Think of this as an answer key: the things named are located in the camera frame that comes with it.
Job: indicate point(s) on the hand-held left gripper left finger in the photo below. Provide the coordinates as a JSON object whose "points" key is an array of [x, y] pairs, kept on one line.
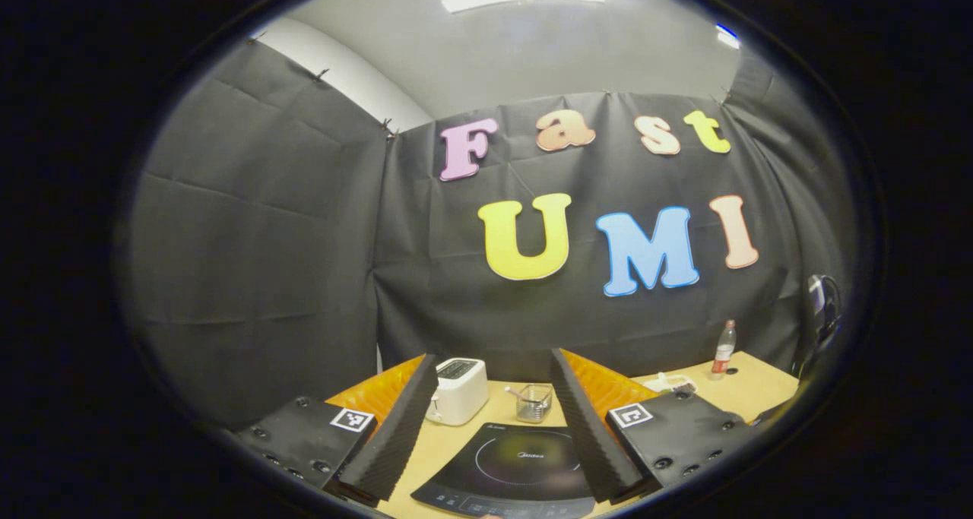
{"points": [[395, 435]]}

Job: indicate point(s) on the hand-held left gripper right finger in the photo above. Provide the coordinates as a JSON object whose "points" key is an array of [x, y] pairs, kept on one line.
{"points": [[589, 435]]}

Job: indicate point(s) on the black induction cooktop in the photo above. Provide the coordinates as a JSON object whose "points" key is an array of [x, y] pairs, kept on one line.
{"points": [[509, 473]]}

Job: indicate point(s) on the clear square utensil holder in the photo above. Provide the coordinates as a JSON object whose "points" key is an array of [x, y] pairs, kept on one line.
{"points": [[535, 406]]}

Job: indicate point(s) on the white toaster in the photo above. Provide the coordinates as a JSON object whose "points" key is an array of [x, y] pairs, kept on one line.
{"points": [[460, 393]]}

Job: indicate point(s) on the white divided dish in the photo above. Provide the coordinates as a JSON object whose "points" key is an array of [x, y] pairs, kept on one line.
{"points": [[669, 384]]}

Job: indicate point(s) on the plastic bottle with red label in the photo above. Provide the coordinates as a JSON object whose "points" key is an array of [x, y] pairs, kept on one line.
{"points": [[723, 352]]}

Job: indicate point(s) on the black backdrop cloth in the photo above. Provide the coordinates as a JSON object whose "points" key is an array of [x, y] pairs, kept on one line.
{"points": [[258, 261]]}

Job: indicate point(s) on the small ceiling light panel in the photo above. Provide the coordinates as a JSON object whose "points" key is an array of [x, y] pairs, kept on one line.
{"points": [[727, 37]]}

